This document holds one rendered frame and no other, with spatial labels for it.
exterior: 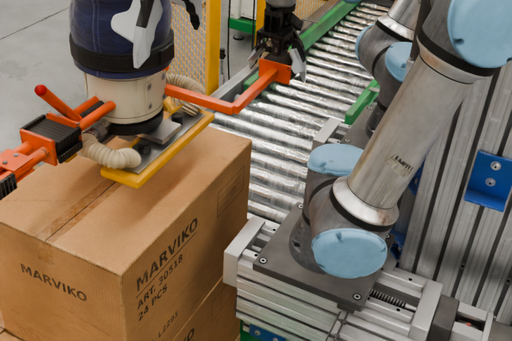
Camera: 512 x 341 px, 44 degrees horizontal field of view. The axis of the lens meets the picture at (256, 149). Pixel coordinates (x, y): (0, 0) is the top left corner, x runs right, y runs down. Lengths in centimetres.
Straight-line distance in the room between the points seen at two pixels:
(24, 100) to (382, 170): 316
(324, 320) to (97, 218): 56
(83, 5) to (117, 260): 53
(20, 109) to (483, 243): 299
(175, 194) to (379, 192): 69
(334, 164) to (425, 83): 28
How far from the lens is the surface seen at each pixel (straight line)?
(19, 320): 176
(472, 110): 119
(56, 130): 133
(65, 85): 406
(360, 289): 122
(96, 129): 143
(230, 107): 140
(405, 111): 92
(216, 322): 200
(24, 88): 407
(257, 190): 222
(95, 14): 133
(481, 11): 84
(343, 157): 114
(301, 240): 122
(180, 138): 151
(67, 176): 163
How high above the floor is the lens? 190
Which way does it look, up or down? 34 degrees down
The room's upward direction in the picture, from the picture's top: 4 degrees clockwise
